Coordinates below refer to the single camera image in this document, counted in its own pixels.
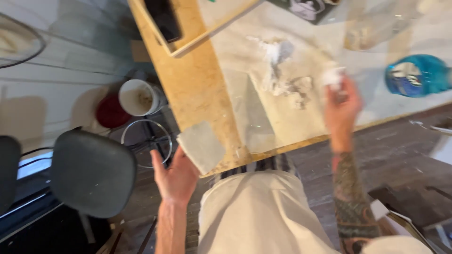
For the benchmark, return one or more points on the grey stool seat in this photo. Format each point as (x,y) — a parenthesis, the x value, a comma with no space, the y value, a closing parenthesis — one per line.
(92,173)

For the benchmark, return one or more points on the person's left hand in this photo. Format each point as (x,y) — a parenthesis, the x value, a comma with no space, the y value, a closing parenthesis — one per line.
(175,176)

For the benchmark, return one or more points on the white plastic bucket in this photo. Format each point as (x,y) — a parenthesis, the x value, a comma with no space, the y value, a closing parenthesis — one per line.
(139,97)

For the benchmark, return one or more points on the wooden workbench board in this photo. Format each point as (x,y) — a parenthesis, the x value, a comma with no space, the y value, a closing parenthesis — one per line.
(190,91)

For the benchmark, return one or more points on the white plaster residue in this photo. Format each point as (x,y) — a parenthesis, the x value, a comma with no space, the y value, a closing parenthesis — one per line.
(282,70)

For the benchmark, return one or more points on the clear plastic bag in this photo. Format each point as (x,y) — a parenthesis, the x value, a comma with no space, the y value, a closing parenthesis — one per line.
(378,24)

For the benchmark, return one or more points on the black phone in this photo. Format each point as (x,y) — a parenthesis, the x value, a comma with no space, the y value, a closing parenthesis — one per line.
(164,19)

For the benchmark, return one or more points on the person's beige shirt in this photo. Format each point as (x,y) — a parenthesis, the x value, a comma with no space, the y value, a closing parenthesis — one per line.
(261,215)

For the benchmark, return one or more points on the dark grey chair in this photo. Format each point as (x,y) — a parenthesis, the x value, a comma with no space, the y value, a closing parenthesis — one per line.
(8,171)

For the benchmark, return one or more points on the wooden tray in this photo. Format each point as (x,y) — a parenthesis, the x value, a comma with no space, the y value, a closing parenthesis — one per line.
(197,24)

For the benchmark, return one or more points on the person's right fingers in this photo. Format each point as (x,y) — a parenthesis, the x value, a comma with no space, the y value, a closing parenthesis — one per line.
(343,88)

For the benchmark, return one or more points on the person's right hand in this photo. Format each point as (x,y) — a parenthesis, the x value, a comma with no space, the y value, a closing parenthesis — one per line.
(341,110)

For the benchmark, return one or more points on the red bucket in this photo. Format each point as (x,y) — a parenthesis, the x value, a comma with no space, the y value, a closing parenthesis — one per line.
(111,111)

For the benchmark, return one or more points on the blue spray bottle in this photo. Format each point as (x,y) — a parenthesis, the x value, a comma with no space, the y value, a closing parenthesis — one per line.
(416,75)

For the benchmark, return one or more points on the clear plastic sheet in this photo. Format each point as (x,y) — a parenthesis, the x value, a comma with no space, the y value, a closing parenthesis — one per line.
(303,70)

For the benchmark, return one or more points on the white tissue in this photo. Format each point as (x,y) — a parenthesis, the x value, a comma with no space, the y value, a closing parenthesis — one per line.
(333,77)

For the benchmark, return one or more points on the black printed card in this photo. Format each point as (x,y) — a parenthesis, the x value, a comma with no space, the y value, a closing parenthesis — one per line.
(305,9)

